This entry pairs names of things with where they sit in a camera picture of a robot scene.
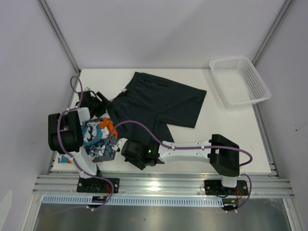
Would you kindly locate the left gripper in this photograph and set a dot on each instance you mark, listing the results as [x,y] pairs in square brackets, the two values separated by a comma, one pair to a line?
[103,107]

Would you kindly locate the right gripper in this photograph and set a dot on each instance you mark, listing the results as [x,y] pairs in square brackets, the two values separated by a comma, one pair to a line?
[141,166]

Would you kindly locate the colourful patterned shorts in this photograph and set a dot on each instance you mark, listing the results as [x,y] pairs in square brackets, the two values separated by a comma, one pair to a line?
[97,134]

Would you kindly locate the dark green shorts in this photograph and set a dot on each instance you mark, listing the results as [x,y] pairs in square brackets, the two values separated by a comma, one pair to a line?
[155,102]

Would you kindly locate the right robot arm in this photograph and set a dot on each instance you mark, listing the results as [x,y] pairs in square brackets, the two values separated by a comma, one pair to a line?
[221,153]

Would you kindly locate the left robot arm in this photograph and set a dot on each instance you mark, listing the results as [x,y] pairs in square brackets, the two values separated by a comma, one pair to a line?
[66,138]

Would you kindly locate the white plastic basket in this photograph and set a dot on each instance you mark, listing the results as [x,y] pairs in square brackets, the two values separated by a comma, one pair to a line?
[238,82]

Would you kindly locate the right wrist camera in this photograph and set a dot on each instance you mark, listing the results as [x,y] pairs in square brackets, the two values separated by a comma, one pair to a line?
[119,144]

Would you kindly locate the slotted cable duct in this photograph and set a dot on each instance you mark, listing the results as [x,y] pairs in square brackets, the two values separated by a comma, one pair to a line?
[133,200]

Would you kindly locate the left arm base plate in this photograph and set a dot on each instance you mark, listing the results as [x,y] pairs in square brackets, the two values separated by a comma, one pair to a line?
[93,185]

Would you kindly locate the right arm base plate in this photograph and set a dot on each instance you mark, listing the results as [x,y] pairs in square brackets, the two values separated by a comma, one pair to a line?
[215,187]

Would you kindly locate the aluminium rail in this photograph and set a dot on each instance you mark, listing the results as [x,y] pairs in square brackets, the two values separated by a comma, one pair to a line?
[165,185]

